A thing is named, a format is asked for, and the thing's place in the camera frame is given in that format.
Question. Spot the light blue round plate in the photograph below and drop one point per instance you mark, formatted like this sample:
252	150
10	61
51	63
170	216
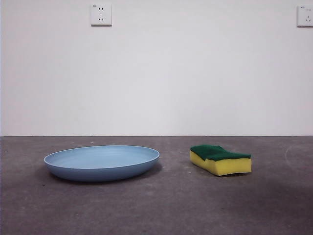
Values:
97	169

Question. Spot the yellow sponge with green scourer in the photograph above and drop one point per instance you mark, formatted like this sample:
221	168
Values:
225	166

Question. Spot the white wall socket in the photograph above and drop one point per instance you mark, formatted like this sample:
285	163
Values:
305	16
101	14

